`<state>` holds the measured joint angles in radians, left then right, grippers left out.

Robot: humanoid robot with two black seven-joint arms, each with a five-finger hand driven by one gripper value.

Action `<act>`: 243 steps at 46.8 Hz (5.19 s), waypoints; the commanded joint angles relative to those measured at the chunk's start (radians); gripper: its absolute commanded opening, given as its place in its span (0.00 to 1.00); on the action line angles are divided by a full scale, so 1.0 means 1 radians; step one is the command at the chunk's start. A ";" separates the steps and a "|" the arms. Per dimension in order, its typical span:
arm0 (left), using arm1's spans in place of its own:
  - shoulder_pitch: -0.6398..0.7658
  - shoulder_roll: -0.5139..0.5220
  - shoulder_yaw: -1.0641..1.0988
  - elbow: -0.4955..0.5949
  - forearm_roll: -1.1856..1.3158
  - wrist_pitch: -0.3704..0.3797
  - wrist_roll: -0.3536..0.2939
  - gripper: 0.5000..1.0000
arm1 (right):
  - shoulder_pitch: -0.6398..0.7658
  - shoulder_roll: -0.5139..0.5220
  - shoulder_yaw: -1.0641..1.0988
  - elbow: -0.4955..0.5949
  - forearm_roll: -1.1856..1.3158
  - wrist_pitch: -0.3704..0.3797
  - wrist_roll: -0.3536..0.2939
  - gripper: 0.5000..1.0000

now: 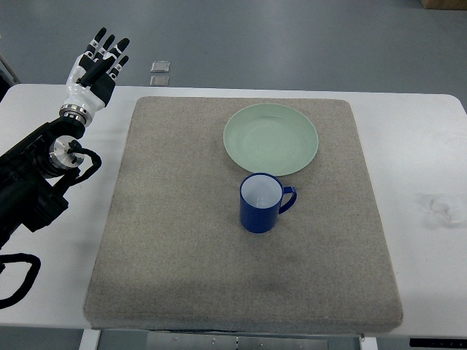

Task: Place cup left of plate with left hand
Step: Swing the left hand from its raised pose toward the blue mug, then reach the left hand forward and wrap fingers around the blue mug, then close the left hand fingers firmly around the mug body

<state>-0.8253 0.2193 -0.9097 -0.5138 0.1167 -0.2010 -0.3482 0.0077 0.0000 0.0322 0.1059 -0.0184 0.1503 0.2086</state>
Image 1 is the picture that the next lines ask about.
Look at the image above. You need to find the blue mug white inside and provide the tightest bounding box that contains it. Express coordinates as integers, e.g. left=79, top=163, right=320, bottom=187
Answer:
left=239, top=173, right=298, bottom=234

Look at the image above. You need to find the black cable loop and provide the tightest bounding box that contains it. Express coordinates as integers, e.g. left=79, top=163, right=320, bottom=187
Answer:
left=0, top=252, right=42, bottom=311

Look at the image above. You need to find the floor socket plate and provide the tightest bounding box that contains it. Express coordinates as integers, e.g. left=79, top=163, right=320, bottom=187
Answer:
left=150, top=61, right=170, bottom=73
left=150, top=75, right=169, bottom=87

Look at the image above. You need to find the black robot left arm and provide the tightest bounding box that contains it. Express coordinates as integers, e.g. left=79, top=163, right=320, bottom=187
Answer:
left=1, top=117, right=101, bottom=245

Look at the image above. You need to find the light green plate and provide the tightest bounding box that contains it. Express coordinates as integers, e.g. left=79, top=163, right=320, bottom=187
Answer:
left=223, top=103, right=320, bottom=176

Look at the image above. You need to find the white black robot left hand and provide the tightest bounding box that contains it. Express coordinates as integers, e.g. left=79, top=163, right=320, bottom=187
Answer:
left=60, top=27, right=130, bottom=127

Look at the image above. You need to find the cardboard box corner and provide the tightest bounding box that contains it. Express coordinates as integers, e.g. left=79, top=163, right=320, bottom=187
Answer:
left=420, top=0, right=467, bottom=10

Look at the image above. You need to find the upper floor socket plate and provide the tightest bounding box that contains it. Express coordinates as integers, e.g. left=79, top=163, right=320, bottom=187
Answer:
left=150, top=61, right=170, bottom=73

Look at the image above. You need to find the lower floor socket plate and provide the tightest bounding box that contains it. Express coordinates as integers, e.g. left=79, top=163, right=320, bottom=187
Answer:
left=150, top=75, right=169, bottom=87

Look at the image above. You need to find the metal table frame bracket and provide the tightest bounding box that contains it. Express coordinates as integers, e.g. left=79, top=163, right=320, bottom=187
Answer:
left=145, top=330, right=329, bottom=350

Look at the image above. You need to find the beige felt mat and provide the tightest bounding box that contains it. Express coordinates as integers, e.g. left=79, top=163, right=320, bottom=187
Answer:
left=83, top=96, right=404, bottom=333

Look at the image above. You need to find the black table control panel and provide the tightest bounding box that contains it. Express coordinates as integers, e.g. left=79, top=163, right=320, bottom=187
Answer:
left=409, top=338, right=467, bottom=349

